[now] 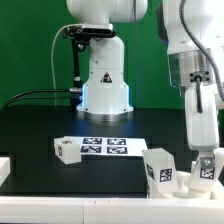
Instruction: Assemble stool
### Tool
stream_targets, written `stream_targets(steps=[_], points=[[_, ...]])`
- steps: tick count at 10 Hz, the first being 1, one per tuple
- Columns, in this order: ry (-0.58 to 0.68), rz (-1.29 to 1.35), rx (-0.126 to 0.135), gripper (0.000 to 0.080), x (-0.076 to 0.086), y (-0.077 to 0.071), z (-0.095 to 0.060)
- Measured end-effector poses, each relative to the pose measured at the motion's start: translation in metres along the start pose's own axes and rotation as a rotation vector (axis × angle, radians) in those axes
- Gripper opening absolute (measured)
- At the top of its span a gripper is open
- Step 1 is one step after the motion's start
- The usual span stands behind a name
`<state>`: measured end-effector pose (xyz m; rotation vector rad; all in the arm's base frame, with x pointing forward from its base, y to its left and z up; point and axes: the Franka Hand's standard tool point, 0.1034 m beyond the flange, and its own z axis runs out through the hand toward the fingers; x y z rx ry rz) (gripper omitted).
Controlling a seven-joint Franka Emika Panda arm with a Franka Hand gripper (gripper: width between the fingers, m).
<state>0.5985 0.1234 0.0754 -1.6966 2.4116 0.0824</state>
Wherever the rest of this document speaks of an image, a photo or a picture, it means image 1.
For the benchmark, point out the black camera on stand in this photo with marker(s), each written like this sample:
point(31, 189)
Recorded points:
point(89, 30)

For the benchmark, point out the black camera stand pole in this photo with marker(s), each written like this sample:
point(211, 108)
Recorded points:
point(78, 46)

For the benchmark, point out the white front rail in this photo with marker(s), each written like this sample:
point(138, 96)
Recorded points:
point(34, 210)

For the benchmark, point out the white left rail block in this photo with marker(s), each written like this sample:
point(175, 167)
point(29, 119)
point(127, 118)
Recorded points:
point(4, 169)

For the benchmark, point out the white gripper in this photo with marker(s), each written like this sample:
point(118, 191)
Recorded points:
point(202, 128)

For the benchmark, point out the white round stool seat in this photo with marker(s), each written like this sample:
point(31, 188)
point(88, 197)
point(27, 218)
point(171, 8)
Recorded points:
point(183, 192)

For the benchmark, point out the white marker sheet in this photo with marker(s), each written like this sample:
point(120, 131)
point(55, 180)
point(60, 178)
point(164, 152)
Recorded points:
point(108, 146)

